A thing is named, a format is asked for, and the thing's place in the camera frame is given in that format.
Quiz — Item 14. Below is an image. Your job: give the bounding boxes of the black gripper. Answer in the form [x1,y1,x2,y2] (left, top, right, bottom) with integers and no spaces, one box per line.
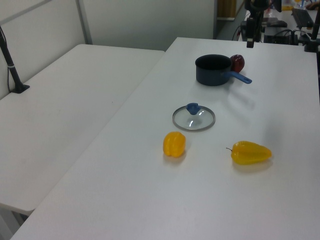
[245,16,264,49]

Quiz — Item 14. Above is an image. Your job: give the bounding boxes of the glass lid with blue knob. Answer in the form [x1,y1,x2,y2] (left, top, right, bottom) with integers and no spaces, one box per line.
[172,102,216,132]

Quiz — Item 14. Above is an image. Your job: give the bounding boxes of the black control box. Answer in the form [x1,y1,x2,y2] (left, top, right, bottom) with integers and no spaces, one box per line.
[263,26,300,46]

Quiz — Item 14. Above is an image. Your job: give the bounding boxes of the dark red apple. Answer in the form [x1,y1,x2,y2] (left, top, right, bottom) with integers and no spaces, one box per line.
[229,54,245,74]

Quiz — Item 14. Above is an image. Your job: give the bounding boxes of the wooden cabinet panel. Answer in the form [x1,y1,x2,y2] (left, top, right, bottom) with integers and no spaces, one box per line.
[216,0,237,20]

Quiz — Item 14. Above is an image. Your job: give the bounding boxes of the black keyboard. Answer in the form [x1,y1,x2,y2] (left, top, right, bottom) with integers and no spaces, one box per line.
[291,7,315,29]

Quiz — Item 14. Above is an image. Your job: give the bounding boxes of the dark blue saucepan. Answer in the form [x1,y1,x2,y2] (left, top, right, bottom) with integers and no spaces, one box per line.
[194,54,253,87]

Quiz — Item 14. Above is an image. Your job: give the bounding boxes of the yellow starfruit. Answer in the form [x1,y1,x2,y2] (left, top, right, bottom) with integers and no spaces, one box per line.
[226,141,273,166]

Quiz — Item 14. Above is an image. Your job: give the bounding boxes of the round yellow bell pepper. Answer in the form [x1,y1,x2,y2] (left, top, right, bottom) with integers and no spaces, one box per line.
[163,131,187,158]

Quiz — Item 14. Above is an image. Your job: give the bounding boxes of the white side table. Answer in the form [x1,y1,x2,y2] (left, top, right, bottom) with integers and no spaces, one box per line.
[0,44,166,217]

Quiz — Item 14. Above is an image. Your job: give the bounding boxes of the black camera stand pole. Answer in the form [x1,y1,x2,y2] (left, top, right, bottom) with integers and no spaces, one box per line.
[0,24,31,95]
[303,14,320,53]

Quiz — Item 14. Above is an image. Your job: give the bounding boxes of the grey partition frame post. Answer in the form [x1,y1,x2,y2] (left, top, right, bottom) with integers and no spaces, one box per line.
[74,0,94,46]

